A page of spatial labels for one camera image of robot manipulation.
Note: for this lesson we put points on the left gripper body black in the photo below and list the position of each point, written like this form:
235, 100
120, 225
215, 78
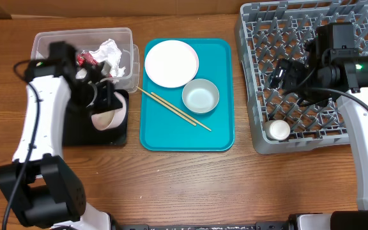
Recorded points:
87, 94

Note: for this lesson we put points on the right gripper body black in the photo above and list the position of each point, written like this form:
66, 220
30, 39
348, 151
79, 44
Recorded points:
289, 75

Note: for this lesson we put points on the pink bowl with rice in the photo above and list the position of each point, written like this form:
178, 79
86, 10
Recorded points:
111, 119

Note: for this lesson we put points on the red snack wrapper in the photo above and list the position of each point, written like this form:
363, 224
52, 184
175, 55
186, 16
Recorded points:
85, 59

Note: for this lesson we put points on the white tissue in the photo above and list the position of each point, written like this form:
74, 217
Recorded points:
108, 57

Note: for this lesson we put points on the white cup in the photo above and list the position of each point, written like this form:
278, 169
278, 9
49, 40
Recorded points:
278, 130

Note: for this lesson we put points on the grey-green bowl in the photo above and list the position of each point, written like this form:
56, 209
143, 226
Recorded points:
200, 96

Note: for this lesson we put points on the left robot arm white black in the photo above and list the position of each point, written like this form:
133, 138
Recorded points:
40, 188

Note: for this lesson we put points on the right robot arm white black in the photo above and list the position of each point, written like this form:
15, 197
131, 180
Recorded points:
336, 71

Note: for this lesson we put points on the grey dishwasher rack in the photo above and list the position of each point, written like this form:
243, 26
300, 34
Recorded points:
268, 31

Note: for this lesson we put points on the wooden chopstick lower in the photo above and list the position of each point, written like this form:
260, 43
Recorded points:
166, 106

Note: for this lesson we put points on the wooden chopstick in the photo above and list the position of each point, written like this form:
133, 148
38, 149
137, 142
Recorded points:
179, 110
166, 106

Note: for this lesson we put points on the black tray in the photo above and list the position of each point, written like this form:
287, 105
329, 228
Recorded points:
79, 129

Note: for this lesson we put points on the wooden chopstick upper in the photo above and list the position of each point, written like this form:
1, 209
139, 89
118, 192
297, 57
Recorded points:
179, 110

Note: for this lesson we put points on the clear plastic bin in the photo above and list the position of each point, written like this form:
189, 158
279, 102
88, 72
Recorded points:
90, 40

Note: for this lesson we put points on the large pink plate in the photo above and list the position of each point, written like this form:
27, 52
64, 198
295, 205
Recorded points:
171, 63

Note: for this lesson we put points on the teal plastic tray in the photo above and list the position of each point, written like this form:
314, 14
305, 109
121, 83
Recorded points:
163, 130

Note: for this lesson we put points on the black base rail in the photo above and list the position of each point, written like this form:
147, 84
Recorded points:
228, 226

